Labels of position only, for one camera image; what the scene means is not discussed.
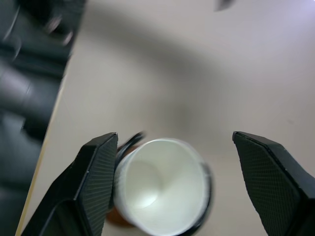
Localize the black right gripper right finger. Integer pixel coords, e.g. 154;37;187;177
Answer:
232;131;315;236

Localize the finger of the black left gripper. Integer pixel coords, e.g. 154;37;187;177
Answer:
213;0;236;12

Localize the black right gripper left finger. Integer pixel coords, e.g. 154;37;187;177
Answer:
21;132;119;236

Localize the brown white paper cup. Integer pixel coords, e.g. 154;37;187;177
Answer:
113;138;213;236

